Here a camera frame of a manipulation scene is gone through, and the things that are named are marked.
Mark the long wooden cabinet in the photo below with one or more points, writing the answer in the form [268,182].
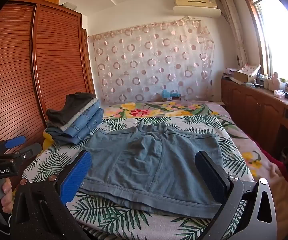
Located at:
[254,110]

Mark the pale patterned window curtain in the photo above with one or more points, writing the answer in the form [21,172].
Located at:
[234,25]

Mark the wooden slatted wardrobe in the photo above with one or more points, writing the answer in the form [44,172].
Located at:
[14,67]

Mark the small potted plant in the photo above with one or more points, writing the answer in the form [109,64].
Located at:
[282,80]

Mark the sheer circle pattern curtain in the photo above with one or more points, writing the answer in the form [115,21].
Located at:
[146,62]

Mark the blue cloth bundle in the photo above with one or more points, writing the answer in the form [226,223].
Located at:
[167,93]

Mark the floral blanket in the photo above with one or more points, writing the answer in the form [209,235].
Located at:
[139,111]

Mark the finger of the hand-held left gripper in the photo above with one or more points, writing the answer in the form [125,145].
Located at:
[15,141]
[31,148]

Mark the open cardboard box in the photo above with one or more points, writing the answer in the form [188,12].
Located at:
[245,76]

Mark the small cardboard box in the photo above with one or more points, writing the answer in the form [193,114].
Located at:
[175,97]

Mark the pile of papers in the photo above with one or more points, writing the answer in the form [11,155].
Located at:
[228,73]

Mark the light grey folded pants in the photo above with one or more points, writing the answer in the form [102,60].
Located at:
[89,108]

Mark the dark grey folded pants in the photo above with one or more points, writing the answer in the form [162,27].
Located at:
[69,110]

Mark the dark red cloth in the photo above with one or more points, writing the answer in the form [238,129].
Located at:
[269,155]

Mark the stack of folded clothes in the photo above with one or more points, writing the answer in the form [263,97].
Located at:
[84,132]

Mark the blue-grey pants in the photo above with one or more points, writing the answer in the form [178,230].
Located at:
[146,160]

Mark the wooden framed window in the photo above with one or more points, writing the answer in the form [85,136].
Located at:
[276,42]

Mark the leaf print bed sheet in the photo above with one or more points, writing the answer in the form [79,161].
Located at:
[124,217]

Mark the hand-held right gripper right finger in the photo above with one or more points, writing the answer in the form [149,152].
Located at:
[209,177]

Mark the blue folded jeans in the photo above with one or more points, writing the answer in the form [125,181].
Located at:
[91,116]

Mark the white tissue pack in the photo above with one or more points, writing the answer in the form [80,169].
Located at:
[279,94]

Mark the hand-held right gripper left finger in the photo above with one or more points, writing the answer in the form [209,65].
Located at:
[76,177]

